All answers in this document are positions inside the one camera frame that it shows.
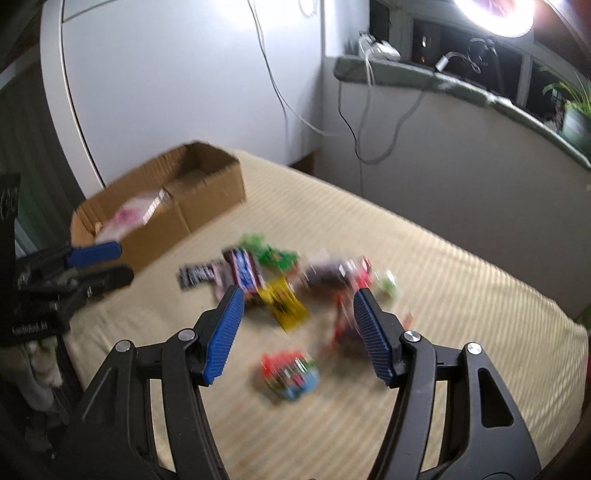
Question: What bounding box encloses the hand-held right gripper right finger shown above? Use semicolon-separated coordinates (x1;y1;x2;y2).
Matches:
353;288;541;480

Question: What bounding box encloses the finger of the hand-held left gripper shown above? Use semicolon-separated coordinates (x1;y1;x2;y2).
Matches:
18;240;123;278
21;263;135;308

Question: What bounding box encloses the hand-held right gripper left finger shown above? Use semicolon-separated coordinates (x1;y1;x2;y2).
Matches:
51;286;245;480

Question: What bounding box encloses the small white green candy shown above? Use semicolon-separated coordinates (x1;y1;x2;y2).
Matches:
375;270;399;297

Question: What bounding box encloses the yellow snack packet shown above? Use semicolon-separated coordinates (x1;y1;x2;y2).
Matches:
257;277;309;331

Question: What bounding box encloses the black snack packet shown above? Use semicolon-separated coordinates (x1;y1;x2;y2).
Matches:
179;262;219;289

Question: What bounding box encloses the dark blue chocolate bar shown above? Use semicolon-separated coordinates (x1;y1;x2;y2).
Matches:
222;247;267;298

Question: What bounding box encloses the dark purple snack packet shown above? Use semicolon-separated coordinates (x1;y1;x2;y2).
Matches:
302;256;372;292

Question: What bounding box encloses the red and blue snack packet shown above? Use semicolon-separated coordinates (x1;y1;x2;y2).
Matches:
260;351;320;401

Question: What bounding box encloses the green candy packet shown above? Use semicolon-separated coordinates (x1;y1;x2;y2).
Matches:
259;248;299;273

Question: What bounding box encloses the brown cardboard box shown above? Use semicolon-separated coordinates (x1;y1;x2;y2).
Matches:
70;142;246;273

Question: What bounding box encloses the pink clear snack packet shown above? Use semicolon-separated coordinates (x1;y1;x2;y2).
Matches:
102;193;163;237

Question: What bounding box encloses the beige cloth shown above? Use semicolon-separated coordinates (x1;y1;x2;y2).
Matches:
21;336;64;412

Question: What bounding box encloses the white cabinet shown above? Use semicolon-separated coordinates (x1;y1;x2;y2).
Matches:
39;0;325;200

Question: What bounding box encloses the grey stone window sill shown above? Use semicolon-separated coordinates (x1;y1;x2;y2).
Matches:
334;54;591;168

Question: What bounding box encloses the white plug connector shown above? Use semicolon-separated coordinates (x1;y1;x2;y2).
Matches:
434;52;468;73

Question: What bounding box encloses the white charger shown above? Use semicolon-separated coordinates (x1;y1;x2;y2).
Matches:
359;31;402;61

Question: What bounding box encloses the potted green plant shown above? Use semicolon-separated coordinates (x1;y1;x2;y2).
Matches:
539;68;591;158

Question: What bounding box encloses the black lamp gooseneck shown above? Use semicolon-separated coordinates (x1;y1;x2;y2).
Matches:
465;38;505;99

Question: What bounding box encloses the grey cable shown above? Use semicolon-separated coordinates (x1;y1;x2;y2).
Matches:
358;48;424;164

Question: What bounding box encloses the black cable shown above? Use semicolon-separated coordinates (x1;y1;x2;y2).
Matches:
338;78;366;197

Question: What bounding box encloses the white hanging cable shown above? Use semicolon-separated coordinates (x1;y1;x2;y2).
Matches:
246;0;339;138

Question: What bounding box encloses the ring light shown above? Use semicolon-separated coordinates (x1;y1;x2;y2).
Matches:
453;0;537;38

